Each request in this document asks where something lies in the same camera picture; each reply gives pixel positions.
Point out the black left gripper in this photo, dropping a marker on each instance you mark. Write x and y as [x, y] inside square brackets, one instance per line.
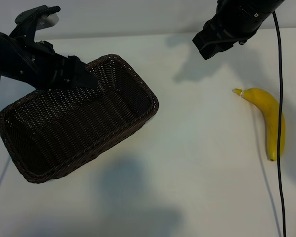
[44, 66]

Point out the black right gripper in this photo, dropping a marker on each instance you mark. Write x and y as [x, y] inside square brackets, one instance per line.
[230, 23]

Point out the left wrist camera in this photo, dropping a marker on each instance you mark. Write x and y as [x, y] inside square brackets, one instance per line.
[49, 22]

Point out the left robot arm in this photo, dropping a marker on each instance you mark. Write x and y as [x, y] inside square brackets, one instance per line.
[0, 54]

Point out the dark brown wicker basket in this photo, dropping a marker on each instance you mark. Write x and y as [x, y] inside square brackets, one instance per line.
[76, 128]

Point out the yellow banana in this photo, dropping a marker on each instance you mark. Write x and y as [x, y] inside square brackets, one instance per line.
[269, 111]

